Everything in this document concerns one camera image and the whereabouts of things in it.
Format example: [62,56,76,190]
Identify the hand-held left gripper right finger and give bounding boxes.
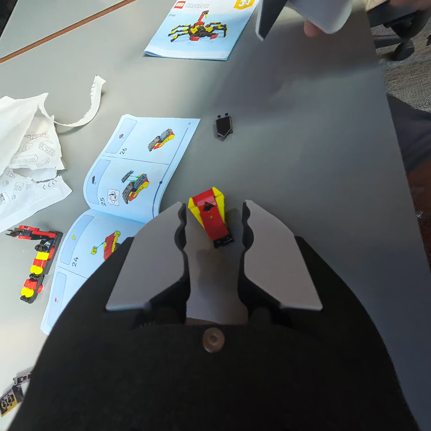
[237,200,324,312]

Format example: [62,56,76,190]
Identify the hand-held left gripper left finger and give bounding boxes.
[105,201,191,312]

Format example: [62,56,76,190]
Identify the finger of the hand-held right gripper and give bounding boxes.
[255,0,294,42]

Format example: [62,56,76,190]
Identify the red yellow brick model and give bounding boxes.
[188,187,234,249]

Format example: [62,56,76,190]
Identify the small black brick piece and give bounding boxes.
[215,114,233,140]

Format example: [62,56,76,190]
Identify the grey desk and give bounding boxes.
[0,0,135,63]
[0,0,431,431]

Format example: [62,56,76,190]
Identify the person's right hand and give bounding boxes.
[304,18,325,37]

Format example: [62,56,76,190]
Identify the closed scorpion cover booklet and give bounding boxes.
[144,0,260,61]

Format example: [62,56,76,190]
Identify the black office chair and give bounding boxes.
[369,5,425,62]

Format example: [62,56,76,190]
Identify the open blue instruction booklet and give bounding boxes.
[40,114,201,335]

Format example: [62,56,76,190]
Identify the red black yellow brick tail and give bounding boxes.
[6,225,64,304]

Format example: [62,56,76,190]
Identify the person's leg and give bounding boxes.
[387,94,431,174]

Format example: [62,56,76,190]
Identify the torn white paper strip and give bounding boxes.
[54,76,106,128]

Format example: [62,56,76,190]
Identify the dark grey studded brick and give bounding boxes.
[0,384,25,416]

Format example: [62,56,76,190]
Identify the torn white paper bag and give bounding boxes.
[0,94,73,233]

